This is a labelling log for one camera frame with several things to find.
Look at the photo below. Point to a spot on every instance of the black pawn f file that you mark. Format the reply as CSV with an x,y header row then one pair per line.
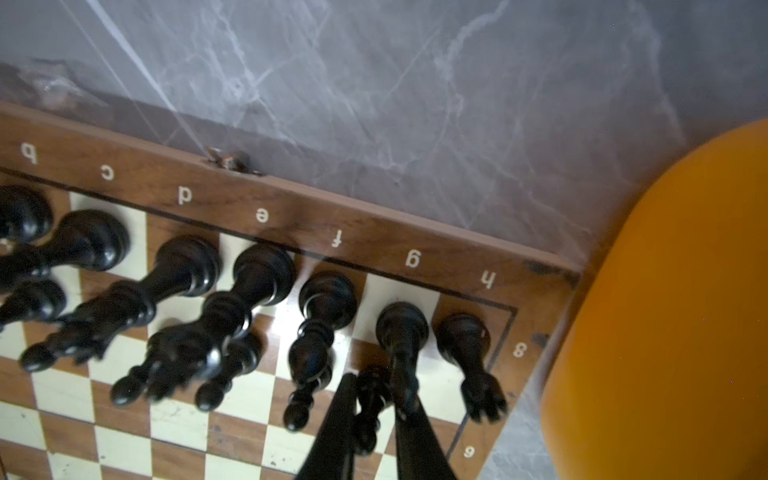
x,y
301,401

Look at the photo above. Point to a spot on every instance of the wooden chess board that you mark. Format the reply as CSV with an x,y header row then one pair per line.
x,y
166,316

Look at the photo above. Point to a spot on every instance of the black king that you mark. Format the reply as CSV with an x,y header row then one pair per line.
x,y
263,275

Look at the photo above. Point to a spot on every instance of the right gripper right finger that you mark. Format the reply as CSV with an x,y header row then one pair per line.
x,y
418,453

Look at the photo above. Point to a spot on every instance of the black pawn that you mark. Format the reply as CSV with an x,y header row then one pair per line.
x,y
374,395
242,357
42,301

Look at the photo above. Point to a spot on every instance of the black queen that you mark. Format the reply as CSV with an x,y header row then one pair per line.
x,y
186,266

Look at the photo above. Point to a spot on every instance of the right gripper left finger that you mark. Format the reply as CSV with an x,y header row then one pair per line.
x,y
332,453

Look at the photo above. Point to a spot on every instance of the black bishop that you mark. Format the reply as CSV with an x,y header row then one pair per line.
x,y
88,239
328,303

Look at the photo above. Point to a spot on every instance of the black knight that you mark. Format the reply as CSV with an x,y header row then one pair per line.
x,y
402,331
26,214

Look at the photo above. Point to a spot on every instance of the yellow tray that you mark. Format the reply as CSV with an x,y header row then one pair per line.
x,y
663,372

